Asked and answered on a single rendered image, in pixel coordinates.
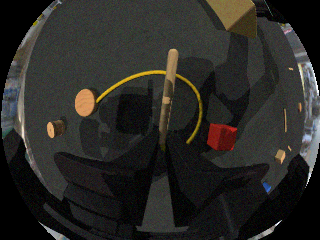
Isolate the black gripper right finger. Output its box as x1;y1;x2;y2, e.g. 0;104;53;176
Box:
165;129;269;228

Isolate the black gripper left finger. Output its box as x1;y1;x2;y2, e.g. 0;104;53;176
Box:
53;128;160;227

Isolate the blue cylinder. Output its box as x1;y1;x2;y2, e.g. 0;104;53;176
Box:
263;183;271;192

